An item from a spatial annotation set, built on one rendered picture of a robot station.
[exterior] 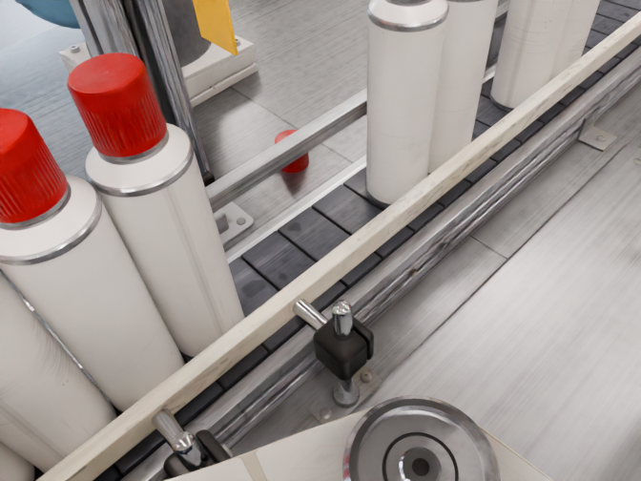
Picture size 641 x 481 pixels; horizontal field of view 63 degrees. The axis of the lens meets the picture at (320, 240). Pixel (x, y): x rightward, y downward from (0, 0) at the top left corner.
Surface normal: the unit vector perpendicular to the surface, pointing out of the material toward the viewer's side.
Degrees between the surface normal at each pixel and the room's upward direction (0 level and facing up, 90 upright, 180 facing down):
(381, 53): 90
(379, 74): 90
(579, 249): 0
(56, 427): 90
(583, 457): 0
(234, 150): 0
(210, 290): 90
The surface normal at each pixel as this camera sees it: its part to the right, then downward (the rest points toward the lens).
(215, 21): -0.73, 0.55
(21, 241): 0.07, 0.00
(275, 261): -0.06, -0.66
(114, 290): 0.88, 0.32
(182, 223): 0.64, 0.55
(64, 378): 0.99, 0.03
